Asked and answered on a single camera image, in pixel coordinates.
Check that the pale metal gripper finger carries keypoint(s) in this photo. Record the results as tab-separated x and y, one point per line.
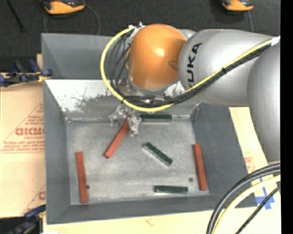
134	127
114	118

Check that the brown cardboard board, red print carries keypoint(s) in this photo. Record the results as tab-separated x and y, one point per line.
19	130

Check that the red-brown flat block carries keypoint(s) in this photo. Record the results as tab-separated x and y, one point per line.
199	167
81	177
116	140

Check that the grey metal bin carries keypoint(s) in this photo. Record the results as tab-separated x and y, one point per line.
136	177

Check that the dark green flat block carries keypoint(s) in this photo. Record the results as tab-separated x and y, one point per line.
156	117
171	189
158	153

